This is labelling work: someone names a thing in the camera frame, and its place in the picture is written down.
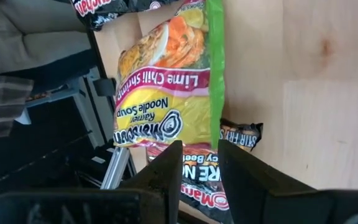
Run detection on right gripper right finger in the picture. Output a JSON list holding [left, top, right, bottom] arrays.
[[218, 139, 358, 224]]

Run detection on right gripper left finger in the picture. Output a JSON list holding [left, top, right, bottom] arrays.
[[0, 140, 183, 224]]

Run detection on lime chili shrimp ramen pack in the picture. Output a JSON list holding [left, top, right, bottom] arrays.
[[113, 0, 226, 149]]

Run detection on silver aluminium extrusion bar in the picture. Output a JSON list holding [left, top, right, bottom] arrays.
[[100, 146, 136, 190]]

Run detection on black fire noodle ramen pack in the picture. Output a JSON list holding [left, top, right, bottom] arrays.
[[146, 118, 264, 224], [71, 0, 180, 32]]

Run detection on grey metal stand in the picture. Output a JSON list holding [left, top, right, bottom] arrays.
[[14, 67, 105, 147]]

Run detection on clear plastic container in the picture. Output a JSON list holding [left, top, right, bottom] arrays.
[[0, 76, 34, 139]]

